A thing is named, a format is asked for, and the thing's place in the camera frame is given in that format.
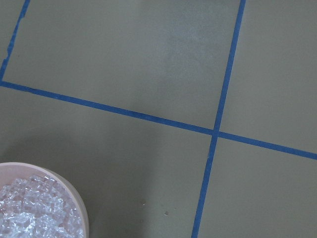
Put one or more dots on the pile of clear ice cubes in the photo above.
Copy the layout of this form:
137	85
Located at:
38	207

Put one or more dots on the pink bowl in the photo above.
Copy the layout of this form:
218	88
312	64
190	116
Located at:
13	170

